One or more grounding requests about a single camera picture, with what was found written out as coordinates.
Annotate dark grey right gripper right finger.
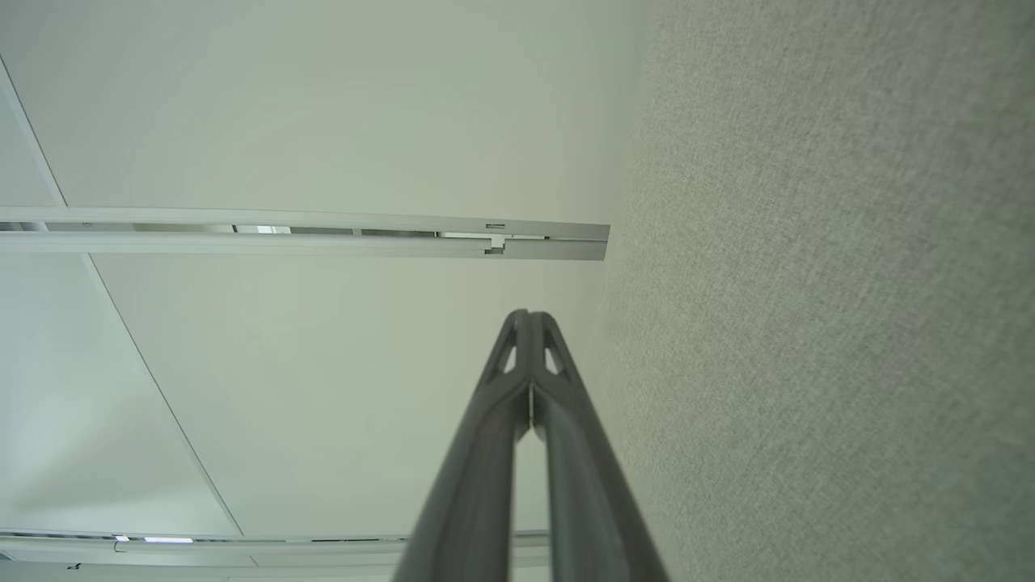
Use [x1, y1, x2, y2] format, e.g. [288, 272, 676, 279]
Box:
[530, 310, 669, 582]

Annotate aluminium ceiling rail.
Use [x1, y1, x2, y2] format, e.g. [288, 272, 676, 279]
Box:
[0, 529, 551, 571]

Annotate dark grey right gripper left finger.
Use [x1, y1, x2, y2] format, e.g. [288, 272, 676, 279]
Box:
[392, 309, 531, 582]

